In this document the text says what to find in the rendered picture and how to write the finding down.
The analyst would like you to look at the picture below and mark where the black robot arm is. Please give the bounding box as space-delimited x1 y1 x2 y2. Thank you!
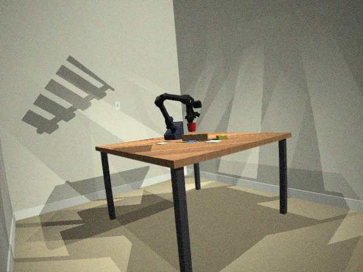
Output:
154 93 202 132

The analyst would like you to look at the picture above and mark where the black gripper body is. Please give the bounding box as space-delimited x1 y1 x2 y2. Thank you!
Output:
185 109 196 119

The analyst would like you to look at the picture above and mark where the yellow rectangular block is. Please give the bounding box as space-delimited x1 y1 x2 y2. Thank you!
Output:
216 134 227 140

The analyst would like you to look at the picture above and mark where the dark red cup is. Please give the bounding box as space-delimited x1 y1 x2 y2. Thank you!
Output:
187 122 196 132

